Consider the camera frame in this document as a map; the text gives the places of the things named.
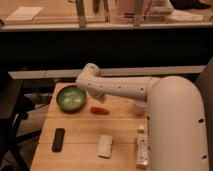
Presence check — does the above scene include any white paper sheet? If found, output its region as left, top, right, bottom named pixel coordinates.
left=6, top=6, right=42, bottom=21

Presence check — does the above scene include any white sponge block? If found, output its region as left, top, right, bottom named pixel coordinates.
left=97, top=135, right=113, bottom=158

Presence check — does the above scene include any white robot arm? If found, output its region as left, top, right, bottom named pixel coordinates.
left=76, top=63, right=210, bottom=171

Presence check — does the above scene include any black remote control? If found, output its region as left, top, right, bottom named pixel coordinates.
left=52, top=128, right=65, bottom=152

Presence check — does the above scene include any white plastic bottle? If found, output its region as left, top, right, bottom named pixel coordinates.
left=136, top=126, right=149, bottom=169

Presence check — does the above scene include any green ceramic bowl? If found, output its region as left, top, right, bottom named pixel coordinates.
left=56, top=85, right=86, bottom=112

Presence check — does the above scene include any black office chair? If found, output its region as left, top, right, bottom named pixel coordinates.
left=0, top=70, right=41, bottom=171

